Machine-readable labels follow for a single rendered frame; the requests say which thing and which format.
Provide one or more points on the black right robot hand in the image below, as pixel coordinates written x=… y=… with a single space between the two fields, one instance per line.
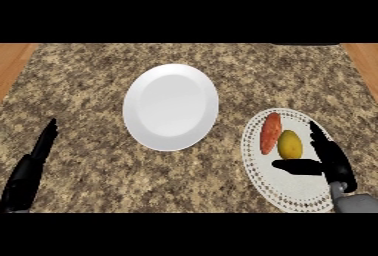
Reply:
x=334 y=160

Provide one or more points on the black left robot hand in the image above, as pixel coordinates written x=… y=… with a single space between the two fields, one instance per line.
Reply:
x=26 y=173

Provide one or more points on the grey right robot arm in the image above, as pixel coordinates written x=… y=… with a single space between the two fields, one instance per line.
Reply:
x=351 y=200

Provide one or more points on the yellow lemon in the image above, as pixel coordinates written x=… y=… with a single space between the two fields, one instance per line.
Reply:
x=289 y=144

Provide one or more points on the white round lace placemat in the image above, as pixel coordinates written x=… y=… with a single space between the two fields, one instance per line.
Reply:
x=289 y=186

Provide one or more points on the white oval plate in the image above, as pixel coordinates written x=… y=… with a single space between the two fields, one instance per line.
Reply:
x=170 y=107

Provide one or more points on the orange sweet potato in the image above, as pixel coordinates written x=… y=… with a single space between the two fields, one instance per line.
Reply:
x=270 y=133

